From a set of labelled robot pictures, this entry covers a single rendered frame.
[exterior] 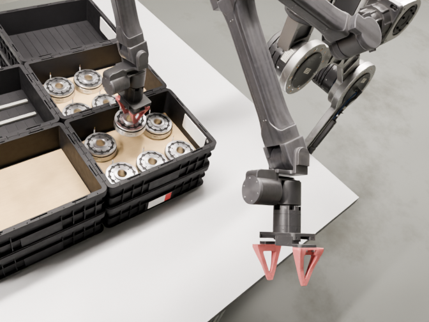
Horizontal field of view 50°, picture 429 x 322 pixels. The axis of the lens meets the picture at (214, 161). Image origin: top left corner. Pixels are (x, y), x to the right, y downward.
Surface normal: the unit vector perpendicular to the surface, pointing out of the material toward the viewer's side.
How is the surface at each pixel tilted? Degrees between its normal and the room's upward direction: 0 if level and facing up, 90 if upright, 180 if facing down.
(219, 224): 0
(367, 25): 39
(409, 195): 0
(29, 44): 0
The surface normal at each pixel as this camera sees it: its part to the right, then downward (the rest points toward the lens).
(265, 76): 0.53, -0.07
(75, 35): 0.22, -0.64
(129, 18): 0.65, 0.50
